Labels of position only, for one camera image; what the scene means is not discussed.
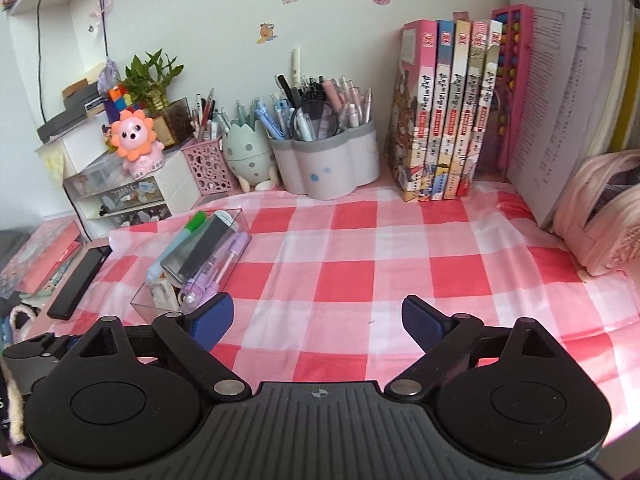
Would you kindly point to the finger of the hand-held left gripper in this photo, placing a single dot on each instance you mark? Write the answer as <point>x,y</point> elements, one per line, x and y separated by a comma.
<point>72,342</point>

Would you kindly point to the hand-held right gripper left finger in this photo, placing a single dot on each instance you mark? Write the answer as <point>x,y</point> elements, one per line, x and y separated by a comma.
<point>215,320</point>

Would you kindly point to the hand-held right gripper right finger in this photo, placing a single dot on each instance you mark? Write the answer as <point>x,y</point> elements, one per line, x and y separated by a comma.
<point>422,322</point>

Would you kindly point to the purple charm pen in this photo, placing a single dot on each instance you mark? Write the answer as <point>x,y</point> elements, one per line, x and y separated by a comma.
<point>197,295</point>

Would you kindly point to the white eraser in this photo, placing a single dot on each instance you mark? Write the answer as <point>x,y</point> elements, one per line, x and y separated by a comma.
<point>165,294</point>

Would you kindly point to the purple mechanical pencil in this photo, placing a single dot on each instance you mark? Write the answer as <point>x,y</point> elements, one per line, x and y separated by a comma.
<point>225,260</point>

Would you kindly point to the black marker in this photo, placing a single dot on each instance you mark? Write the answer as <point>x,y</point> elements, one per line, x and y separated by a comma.
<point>212,252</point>

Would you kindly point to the clear plastic organizer box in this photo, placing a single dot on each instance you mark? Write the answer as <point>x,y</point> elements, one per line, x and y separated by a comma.
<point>142,305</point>

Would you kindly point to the green cap white marker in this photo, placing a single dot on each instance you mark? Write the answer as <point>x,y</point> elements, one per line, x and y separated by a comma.
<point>182,240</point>

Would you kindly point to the white fluffy pouch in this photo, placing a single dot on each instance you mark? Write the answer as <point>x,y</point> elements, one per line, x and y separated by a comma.
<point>22,317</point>

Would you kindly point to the black tablet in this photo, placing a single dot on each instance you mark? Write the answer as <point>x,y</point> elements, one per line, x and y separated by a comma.
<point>80,280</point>

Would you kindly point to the pink flat box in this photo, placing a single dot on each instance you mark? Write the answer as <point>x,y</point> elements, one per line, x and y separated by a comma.
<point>45,255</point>

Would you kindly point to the red checked tablecloth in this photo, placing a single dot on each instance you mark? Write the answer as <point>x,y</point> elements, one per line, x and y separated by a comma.
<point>350,260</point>

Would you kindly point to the pink perforated pen holder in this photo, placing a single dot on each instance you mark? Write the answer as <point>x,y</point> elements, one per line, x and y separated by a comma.
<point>205,170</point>

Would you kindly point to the white drawer organizer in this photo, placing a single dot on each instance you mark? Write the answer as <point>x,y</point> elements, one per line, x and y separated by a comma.
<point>175,175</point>

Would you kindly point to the green egg pen holder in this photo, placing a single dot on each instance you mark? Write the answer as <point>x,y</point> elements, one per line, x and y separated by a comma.
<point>245,155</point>

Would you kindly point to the clear small drawer box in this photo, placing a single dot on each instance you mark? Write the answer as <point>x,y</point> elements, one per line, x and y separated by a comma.
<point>95,175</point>

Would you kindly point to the white flower-shaped pen holder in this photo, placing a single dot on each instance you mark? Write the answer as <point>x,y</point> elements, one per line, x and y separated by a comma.
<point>325,165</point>

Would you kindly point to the white storage box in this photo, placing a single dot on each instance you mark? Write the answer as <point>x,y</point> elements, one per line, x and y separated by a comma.
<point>75,152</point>

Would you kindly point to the pink lion figurine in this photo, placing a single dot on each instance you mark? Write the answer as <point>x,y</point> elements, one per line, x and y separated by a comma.
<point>132,135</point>

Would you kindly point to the bundle of slim pens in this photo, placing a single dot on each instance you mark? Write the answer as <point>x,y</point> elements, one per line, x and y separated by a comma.
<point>207,115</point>

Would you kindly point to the bundle of grey-green pens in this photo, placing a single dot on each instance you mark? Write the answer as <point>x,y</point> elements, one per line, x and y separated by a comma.
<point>247,115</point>

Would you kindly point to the small colourful toy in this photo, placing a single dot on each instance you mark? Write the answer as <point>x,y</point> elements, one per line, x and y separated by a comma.
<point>109,137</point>

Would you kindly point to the pink pencil bag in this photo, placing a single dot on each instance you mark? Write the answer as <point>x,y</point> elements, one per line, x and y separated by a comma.
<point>600,210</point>

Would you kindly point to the pink spine comic book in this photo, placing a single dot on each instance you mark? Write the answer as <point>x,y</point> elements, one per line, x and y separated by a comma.
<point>440,110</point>
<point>475,105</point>
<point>489,95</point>
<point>457,110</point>
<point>415,110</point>

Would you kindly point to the black flat box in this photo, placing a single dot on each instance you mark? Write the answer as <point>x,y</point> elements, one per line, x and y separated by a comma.
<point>65,120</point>

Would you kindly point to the magnifying glass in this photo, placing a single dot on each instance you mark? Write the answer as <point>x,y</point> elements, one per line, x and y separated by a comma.
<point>320,120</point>

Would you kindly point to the colourful puzzle cube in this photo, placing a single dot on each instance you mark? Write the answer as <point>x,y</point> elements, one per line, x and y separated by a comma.
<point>120,97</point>

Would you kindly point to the bundle of blue black pens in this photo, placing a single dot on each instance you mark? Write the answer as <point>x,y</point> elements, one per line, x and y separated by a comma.
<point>310,95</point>

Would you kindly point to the bamboo plant in vase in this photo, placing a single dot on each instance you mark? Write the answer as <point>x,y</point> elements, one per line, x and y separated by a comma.
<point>150,75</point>

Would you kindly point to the purple hanging ornament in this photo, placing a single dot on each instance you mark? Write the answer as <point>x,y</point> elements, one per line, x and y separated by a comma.
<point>109,72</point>

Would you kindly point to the stack of printed paper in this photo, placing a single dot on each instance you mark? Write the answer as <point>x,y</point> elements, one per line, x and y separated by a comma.
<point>550,85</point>

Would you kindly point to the pink abacus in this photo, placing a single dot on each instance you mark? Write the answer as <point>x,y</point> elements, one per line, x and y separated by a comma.
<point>505,60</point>

